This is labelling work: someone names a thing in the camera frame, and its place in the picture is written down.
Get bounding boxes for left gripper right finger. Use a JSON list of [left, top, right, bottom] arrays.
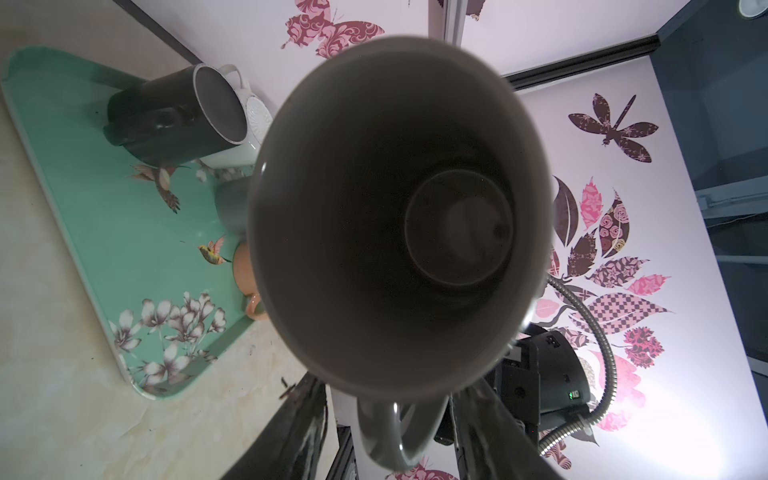
[[450, 379, 560, 480]]

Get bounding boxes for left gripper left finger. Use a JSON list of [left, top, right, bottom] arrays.
[[223, 373, 328, 479]]

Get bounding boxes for peach orange mug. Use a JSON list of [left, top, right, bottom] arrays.
[[232, 242, 267, 321]]

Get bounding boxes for green floral tray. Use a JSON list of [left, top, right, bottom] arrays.
[[1, 46, 251, 400]]

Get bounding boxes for dark grey mug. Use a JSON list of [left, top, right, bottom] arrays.
[[247, 37, 552, 471]]

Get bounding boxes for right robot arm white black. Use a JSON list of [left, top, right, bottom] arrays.
[[484, 324, 591, 443]]

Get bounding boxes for light grey mug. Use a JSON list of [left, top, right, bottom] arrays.
[[215, 177, 250, 235]]

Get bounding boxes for white teapot shaped mug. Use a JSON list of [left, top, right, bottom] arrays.
[[200, 63, 275, 170]]

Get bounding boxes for black mug white inside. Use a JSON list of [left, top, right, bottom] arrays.
[[103, 64, 248, 168]]

